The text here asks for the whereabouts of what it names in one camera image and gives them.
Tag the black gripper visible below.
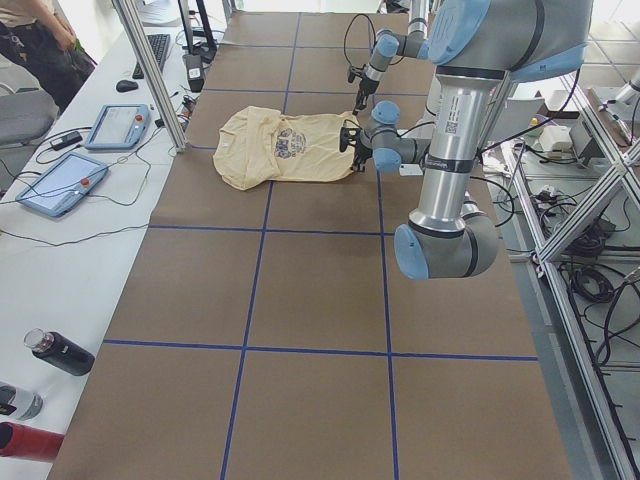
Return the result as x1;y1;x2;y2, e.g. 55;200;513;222
352;76;376;116
352;134;372;172

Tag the upper blue teach pendant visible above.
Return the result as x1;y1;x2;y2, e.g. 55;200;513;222
84;104;150;151

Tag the aluminium frame post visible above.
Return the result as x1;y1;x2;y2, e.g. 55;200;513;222
112;0;187;153

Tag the black water bottle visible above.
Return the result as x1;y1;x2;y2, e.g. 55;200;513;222
23;328;95;376

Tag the brown table mat blue grid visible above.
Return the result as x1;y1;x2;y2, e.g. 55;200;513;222
50;13;571;479

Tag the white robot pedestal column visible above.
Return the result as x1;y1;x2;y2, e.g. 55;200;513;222
416;74;441;125

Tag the person in beige shirt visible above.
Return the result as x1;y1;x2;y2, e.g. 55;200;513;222
1;0;95;112

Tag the lower blue teach pendant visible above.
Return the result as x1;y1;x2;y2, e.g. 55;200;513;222
16;152;109;218

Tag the clear water bottle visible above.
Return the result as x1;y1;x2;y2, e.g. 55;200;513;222
1;382;43;421

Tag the black computer mouse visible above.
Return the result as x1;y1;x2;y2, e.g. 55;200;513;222
115;79;139;93

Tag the blue teach pendant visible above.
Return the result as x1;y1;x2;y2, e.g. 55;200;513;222
84;104;150;151
16;152;109;218

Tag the yellow long sleeve shirt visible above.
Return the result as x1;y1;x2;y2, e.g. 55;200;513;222
212;106;356;191

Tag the black keyboard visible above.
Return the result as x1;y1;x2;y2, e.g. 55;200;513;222
147;33;171;71

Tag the red water bottle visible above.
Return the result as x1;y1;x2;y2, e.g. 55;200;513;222
1;422;65;463

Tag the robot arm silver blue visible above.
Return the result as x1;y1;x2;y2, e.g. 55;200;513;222
348;1;592;280
347;1;429;116

